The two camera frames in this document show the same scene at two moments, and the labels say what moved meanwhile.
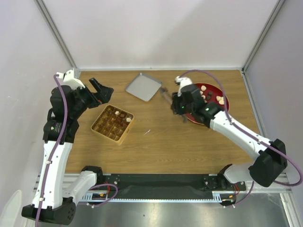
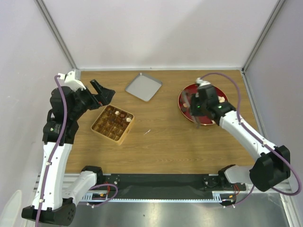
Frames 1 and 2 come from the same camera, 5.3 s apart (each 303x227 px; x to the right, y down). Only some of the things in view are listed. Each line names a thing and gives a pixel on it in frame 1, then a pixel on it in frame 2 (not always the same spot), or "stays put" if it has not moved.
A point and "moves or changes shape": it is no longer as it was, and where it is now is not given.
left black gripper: [103, 96] stays put
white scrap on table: [148, 131] stays put
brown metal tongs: [165, 91] moves or changes shape
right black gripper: [175, 109] → [194, 99]
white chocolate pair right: [220, 99] stays put
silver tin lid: [144, 87] stays put
